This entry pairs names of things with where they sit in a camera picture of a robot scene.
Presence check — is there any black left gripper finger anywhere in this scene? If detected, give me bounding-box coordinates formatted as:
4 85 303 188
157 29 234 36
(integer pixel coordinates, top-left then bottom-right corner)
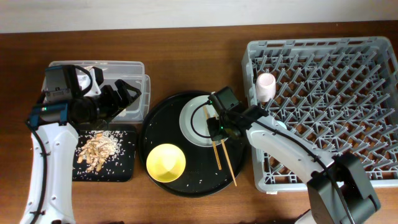
115 79 142 108
102 107 126 124

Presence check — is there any black rectangular tray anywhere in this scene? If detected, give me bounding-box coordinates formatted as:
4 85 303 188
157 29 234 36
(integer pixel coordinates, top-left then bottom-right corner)
72 123 138 182

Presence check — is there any pink cup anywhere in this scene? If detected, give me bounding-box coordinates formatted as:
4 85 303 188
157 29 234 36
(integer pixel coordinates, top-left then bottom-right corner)
255 73 276 103

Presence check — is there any clear plastic bin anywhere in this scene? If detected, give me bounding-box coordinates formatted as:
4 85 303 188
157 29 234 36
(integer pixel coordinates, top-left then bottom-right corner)
42 60 152 124

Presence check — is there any grey plate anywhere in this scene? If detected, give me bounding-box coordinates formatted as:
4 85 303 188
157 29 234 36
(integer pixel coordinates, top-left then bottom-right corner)
179 95 218 147

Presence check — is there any wooden chopstick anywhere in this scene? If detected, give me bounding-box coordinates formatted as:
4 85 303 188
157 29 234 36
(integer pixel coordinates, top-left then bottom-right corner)
221 139 237 187
203 106 222 170

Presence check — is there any grey dishwasher rack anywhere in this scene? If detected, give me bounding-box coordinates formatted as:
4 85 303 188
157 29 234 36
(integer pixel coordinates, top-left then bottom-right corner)
241 37 397 188

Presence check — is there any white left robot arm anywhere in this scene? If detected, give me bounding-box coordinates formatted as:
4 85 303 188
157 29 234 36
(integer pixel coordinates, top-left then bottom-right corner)
21 64 141 223

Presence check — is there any yellow bowl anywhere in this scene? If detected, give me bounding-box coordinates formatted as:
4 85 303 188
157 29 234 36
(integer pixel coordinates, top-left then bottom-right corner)
146 144 186 183

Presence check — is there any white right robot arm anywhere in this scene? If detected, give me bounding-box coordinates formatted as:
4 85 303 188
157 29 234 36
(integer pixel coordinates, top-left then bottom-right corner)
206 86 381 223

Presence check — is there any blue cup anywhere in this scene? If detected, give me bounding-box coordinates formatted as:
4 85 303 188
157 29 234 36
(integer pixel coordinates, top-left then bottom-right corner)
276 120 287 129

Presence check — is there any round black tray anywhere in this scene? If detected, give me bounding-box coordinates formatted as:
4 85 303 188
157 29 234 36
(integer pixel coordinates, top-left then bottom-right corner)
138 90 233 197

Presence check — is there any food scraps and rice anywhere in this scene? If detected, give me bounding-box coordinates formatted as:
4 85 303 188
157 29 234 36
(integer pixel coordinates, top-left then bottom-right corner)
76 131 127 174

